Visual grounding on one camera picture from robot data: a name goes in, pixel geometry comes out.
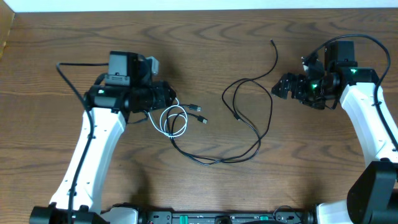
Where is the short black usb cable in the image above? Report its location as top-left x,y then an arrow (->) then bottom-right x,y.
164,103 -> 208,138

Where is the long black usb cable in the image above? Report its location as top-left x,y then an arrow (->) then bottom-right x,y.
169,39 -> 279,166

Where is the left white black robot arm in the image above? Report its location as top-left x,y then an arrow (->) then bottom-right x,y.
29,51 -> 176,223

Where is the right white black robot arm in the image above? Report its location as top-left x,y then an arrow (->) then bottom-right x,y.
272,34 -> 397,223

